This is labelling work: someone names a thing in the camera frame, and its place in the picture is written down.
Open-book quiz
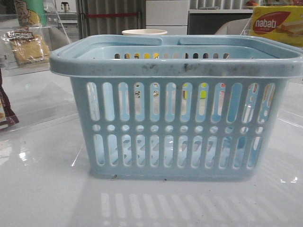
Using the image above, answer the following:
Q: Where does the green tissue pack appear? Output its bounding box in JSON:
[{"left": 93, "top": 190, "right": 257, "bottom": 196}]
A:
[{"left": 14, "top": 0, "right": 47, "bottom": 26}]

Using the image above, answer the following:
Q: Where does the clear acrylic right display shelf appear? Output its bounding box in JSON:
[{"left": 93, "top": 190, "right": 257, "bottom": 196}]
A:
[{"left": 242, "top": 18, "right": 303, "bottom": 48}]

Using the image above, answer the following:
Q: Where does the maroon cracker snack packet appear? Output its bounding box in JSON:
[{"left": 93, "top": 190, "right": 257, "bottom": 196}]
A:
[{"left": 0, "top": 72, "right": 19, "bottom": 131}]

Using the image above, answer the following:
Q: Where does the clear acrylic left display shelf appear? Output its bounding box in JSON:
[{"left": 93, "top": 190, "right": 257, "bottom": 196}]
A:
[{"left": 0, "top": 13, "right": 80, "bottom": 133}]

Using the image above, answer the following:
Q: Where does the yellow nabati wafer box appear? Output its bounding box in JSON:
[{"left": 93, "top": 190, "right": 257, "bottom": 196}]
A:
[{"left": 249, "top": 6, "right": 303, "bottom": 47}]

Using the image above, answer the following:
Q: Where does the light blue plastic basket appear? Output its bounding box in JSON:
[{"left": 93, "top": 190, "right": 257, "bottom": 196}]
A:
[{"left": 49, "top": 35, "right": 303, "bottom": 181}]

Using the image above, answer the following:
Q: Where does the popcorn paper cup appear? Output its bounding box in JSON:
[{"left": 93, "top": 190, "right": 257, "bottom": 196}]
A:
[{"left": 122, "top": 29, "right": 168, "bottom": 35}]

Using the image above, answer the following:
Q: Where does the clear acrylic display shelf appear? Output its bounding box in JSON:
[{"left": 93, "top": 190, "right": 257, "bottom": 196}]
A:
[
  {"left": 242, "top": 18, "right": 303, "bottom": 48},
  {"left": 0, "top": 13, "right": 80, "bottom": 133}
]

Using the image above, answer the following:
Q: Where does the packaged bread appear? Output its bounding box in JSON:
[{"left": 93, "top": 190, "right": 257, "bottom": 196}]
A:
[{"left": 3, "top": 27, "right": 50, "bottom": 66}]

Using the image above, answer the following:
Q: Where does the white cabinet in background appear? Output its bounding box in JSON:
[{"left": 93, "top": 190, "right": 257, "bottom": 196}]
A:
[{"left": 145, "top": 0, "right": 190, "bottom": 35}]

